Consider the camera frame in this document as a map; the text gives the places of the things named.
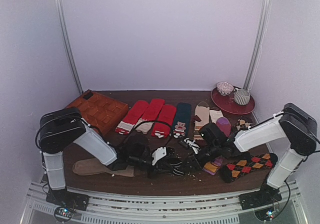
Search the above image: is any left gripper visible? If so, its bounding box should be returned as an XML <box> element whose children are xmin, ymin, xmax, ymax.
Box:
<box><xmin>128</xmin><ymin>155</ymin><xmax>174</xmax><ymax>180</ymax></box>

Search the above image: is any black white striped sock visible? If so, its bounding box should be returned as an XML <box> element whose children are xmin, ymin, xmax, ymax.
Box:
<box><xmin>162</xmin><ymin>157</ymin><xmax>185</xmax><ymax>176</ymax></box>

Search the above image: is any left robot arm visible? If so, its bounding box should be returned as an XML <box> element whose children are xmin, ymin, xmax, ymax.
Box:
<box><xmin>35</xmin><ymin>107</ymin><xmax>167</xmax><ymax>206</ymax></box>

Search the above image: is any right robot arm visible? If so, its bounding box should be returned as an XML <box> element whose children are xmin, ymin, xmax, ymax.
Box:
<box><xmin>178</xmin><ymin>103</ymin><xmax>320</xmax><ymax>205</ymax></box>

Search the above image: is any purple yellow sock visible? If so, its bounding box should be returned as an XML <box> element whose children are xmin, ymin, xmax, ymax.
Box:
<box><xmin>202</xmin><ymin>157</ymin><xmax>224</xmax><ymax>175</ymax></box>

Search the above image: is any red sock right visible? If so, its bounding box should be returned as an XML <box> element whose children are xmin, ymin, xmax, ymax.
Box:
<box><xmin>151</xmin><ymin>104</ymin><xmax>177</xmax><ymax>138</ymax></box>

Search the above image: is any red sock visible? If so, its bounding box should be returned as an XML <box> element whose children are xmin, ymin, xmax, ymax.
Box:
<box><xmin>151</xmin><ymin>104</ymin><xmax>177</xmax><ymax>138</ymax></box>
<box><xmin>135</xmin><ymin>98</ymin><xmax>165</xmax><ymax>134</ymax></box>
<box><xmin>115</xmin><ymin>100</ymin><xmax>149</xmax><ymax>135</ymax></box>

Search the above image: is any dark green reindeer sock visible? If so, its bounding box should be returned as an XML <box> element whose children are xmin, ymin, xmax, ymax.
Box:
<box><xmin>172</xmin><ymin>102</ymin><xmax>192</xmax><ymax>138</ymax></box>

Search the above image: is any beige striped sock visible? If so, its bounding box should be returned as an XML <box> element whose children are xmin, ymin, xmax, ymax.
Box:
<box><xmin>193</xmin><ymin>101</ymin><xmax>210</xmax><ymax>140</ymax></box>

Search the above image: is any cream short sock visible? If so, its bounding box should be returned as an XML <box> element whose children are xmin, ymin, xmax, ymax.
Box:
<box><xmin>209</xmin><ymin>107</ymin><xmax>224</xmax><ymax>123</ymax></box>

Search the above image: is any black orange argyle sock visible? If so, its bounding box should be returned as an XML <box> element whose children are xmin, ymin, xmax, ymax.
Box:
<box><xmin>218</xmin><ymin>153</ymin><xmax>278</xmax><ymax>183</ymax></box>

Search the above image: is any purple magenta sock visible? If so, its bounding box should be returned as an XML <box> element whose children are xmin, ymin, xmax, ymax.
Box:
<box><xmin>216</xmin><ymin>117</ymin><xmax>232</xmax><ymax>137</ymax></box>

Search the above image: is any red sock middle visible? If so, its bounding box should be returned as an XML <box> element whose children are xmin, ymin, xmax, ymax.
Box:
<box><xmin>135</xmin><ymin>98</ymin><xmax>165</xmax><ymax>134</ymax></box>

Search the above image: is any red sock left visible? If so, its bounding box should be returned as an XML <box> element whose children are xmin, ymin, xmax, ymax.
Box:
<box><xmin>115</xmin><ymin>100</ymin><xmax>149</xmax><ymax>135</ymax></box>

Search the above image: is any brown argyle sock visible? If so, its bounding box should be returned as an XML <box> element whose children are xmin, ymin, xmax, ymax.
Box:
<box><xmin>234</xmin><ymin>119</ymin><xmax>252</xmax><ymax>131</ymax></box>

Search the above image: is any dark red plate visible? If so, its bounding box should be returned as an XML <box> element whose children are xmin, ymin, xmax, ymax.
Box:
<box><xmin>210</xmin><ymin>87</ymin><xmax>256</xmax><ymax>115</ymax></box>

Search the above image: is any tan sock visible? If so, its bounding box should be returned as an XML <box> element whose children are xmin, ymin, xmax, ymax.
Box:
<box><xmin>72</xmin><ymin>158</ymin><xmax>141</xmax><ymax>177</ymax></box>

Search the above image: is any patterned white bowl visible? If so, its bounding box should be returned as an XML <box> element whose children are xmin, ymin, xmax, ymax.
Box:
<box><xmin>216</xmin><ymin>81</ymin><xmax>234</xmax><ymax>96</ymax></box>

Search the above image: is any striped grey cup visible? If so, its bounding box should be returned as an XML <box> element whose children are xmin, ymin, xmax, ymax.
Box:
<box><xmin>234</xmin><ymin>88</ymin><xmax>251</xmax><ymax>106</ymax></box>

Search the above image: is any orange divided organizer tray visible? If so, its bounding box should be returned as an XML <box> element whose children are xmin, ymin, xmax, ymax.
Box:
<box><xmin>67</xmin><ymin>90</ymin><xmax>129</xmax><ymax>136</ymax></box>

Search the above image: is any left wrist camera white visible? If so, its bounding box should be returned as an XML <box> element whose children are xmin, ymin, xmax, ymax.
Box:
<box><xmin>151</xmin><ymin>147</ymin><xmax>167</xmax><ymax>166</ymax></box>

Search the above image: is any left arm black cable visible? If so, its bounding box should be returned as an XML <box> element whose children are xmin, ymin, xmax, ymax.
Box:
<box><xmin>119</xmin><ymin>120</ymin><xmax>173</xmax><ymax>152</ymax></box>

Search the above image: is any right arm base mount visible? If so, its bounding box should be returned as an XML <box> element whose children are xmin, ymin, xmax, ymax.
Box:
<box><xmin>239</xmin><ymin>186</ymin><xmax>282</xmax><ymax>221</ymax></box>

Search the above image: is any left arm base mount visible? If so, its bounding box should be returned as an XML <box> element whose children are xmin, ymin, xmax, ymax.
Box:
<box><xmin>45</xmin><ymin>187</ymin><xmax>90</xmax><ymax>223</ymax></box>

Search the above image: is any right aluminium frame post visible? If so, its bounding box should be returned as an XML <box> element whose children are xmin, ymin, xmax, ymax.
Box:
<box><xmin>243</xmin><ymin>0</ymin><xmax>272</xmax><ymax>91</ymax></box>

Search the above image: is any aluminium frame post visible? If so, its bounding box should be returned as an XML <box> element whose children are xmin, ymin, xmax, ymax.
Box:
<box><xmin>243</xmin><ymin>0</ymin><xmax>272</xmax><ymax>91</ymax></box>
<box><xmin>55</xmin><ymin>0</ymin><xmax>84</xmax><ymax>94</ymax></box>

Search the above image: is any left aluminium frame post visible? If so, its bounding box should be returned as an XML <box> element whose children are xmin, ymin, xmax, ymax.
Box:
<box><xmin>55</xmin><ymin>0</ymin><xmax>84</xmax><ymax>94</ymax></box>

